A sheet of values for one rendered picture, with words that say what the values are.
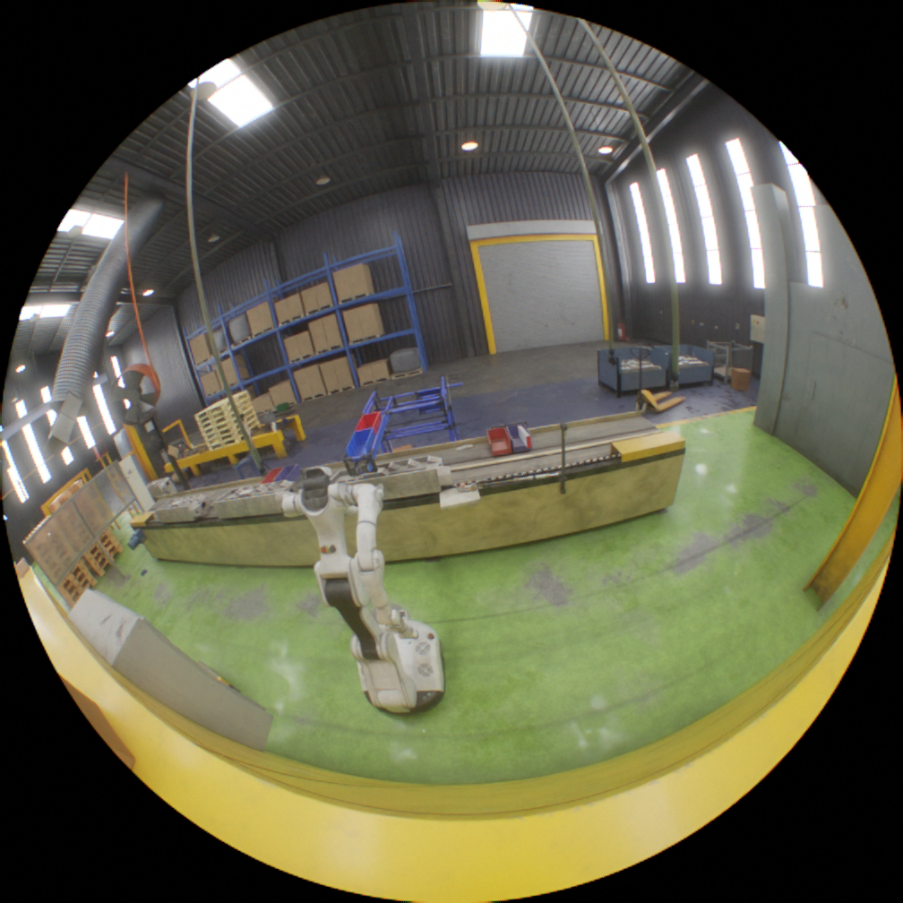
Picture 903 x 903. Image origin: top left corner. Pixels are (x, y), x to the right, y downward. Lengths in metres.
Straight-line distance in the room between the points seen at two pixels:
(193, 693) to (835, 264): 7.94
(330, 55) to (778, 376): 10.75
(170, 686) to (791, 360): 6.77
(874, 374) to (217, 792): 5.59
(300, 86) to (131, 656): 9.68
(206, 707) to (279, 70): 9.60
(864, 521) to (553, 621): 2.80
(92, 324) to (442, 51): 9.79
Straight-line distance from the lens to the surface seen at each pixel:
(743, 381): 8.52
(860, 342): 5.41
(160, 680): 1.19
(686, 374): 7.51
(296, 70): 9.17
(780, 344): 5.91
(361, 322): 11.28
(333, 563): 1.39
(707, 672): 2.54
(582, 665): 2.29
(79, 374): 7.93
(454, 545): 2.74
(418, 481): 2.33
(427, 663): 2.00
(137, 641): 1.13
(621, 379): 6.38
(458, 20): 8.91
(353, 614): 1.50
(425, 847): 0.30
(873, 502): 3.11
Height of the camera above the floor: 2.12
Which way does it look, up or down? 27 degrees down
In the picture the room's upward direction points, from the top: 12 degrees counter-clockwise
